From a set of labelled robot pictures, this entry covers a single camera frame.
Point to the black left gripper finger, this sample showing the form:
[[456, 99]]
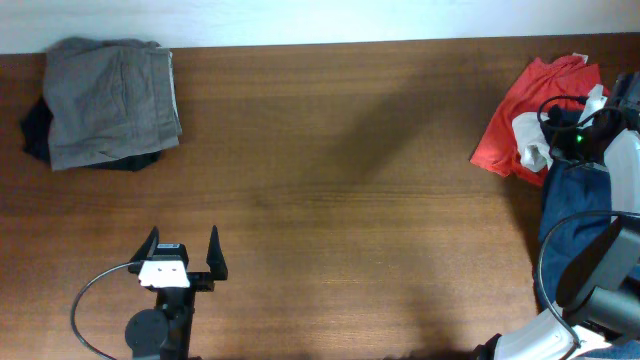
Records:
[[145, 251], [215, 258]]

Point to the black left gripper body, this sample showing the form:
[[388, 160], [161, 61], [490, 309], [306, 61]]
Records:
[[200, 281]]

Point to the navy blue shorts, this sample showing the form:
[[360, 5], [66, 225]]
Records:
[[570, 215]]

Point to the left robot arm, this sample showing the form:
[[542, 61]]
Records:
[[163, 332]]

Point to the white garment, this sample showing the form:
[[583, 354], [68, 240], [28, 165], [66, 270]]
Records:
[[530, 130]]

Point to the red t-shirt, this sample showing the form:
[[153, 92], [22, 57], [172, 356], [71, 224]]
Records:
[[567, 75]]

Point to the grey folded trousers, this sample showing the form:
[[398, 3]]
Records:
[[110, 100]]

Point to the black folded garment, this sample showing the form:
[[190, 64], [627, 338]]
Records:
[[35, 126]]

